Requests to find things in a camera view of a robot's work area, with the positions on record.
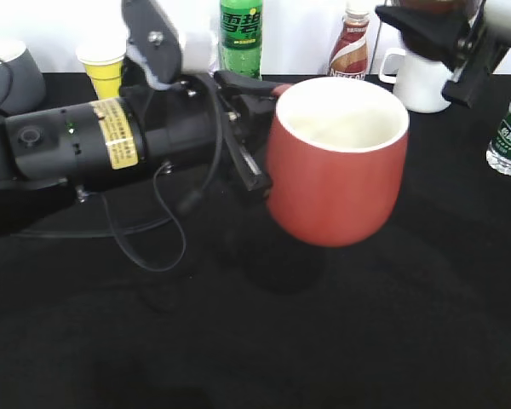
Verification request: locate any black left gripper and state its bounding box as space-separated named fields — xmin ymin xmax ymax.
xmin=141 ymin=70 xmax=292 ymax=203

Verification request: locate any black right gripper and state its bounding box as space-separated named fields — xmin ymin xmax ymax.
xmin=376 ymin=1 xmax=510 ymax=107

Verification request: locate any red ceramic mug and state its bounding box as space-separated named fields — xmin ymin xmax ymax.
xmin=266 ymin=77 xmax=410 ymax=247

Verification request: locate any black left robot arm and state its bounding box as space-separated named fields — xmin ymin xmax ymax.
xmin=0 ymin=71 xmax=278 ymax=236

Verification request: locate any green sprite bottle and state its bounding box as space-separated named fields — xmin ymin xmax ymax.
xmin=220 ymin=0 xmax=263 ymax=78

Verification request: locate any yellow paper cup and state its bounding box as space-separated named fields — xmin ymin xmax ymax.
xmin=76 ymin=42 xmax=126 ymax=100

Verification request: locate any white ceramic mug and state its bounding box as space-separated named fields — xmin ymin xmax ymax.
xmin=378 ymin=48 xmax=452 ymax=114

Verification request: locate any brown nescafe coffee bottle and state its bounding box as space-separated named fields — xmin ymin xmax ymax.
xmin=327 ymin=1 xmax=370 ymax=80

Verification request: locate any grey ceramic mug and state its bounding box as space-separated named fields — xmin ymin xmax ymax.
xmin=0 ymin=39 xmax=46 ymax=115

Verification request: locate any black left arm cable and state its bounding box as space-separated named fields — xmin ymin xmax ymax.
xmin=23 ymin=74 xmax=229 ymax=274

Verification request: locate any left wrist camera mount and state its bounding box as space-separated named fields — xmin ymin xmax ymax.
xmin=121 ymin=1 xmax=218 ymax=91

